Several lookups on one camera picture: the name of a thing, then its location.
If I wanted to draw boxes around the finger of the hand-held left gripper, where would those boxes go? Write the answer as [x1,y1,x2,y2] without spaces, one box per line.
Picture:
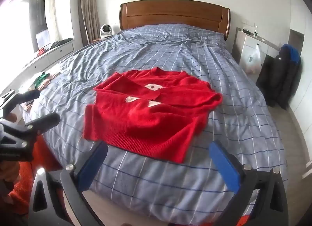
[0,113,60,162]
[0,89,41,117]

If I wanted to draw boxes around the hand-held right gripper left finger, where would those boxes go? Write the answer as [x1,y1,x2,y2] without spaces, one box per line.
[29,141,109,226]

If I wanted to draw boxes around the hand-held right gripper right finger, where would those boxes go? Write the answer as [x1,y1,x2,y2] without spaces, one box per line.
[209,141,290,226]

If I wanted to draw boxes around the red knit sweater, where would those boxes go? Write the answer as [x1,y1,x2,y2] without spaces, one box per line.
[83,67,223,163]

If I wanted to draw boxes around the dark clothes pile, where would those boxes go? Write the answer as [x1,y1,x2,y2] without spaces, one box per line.
[49,37,73,49]

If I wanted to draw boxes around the person's left hand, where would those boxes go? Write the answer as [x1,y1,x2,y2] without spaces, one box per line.
[0,161,20,183]

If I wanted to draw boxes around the green garment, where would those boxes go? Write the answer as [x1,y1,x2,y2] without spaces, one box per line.
[33,72,49,87]

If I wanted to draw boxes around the pink garment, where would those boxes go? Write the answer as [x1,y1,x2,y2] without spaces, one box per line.
[36,72,60,90]

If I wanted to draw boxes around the white window bench cabinet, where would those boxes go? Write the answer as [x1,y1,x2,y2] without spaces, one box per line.
[0,39,75,95]

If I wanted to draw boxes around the window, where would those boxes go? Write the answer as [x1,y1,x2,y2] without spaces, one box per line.
[21,0,49,49]

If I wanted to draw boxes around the white sheer curtain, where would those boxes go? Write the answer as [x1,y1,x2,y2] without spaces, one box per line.
[45,0,60,44]

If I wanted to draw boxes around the white wardrobe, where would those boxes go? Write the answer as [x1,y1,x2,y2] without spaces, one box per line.
[288,28,312,168]

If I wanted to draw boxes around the white table fan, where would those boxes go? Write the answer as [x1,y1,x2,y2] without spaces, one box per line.
[99,24,114,39]

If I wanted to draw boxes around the dark jacket with blue hood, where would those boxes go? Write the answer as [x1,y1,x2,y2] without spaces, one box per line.
[256,44,303,109]

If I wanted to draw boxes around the white plastic bag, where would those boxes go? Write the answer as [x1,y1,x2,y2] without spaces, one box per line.
[244,43,264,75]

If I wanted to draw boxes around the brown curtain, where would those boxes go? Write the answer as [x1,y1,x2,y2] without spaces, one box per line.
[77,0,101,46]

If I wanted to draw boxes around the white dresser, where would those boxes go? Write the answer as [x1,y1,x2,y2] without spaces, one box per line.
[231,27,281,76]

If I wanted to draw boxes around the blue checked duvet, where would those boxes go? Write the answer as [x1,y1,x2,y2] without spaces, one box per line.
[15,23,290,224]

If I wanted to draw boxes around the wooden headboard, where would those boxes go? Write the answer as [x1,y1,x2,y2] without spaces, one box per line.
[119,0,231,41]

